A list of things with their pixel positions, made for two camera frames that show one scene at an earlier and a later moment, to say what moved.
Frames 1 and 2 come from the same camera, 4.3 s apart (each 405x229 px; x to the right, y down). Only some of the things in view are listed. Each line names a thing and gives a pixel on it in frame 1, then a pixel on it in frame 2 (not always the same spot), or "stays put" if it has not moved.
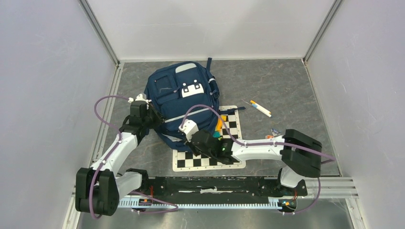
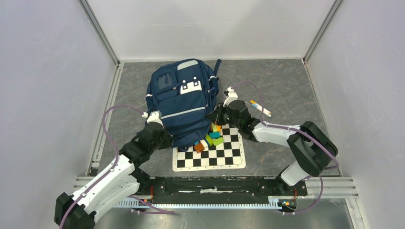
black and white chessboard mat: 229,128 stays put
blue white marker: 262,110 stays put
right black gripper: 190,146 → 216,116
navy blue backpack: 183,91 stays put
